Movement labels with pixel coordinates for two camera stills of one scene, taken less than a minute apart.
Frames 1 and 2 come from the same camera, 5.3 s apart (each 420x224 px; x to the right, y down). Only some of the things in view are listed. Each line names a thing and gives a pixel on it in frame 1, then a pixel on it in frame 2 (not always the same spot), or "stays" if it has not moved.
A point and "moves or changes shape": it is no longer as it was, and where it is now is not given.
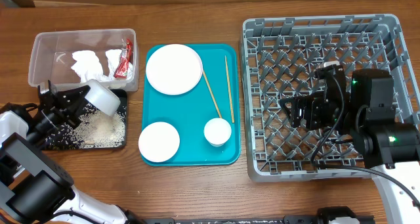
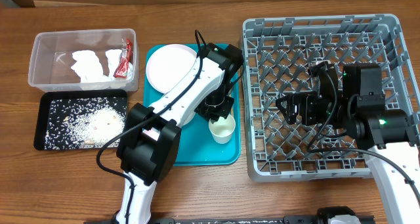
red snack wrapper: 122,69 stays
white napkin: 113,57 stays
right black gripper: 308,112 stays
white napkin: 88,66 stays
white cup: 217,131 moves or changes shape
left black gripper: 68,102 → 225,110
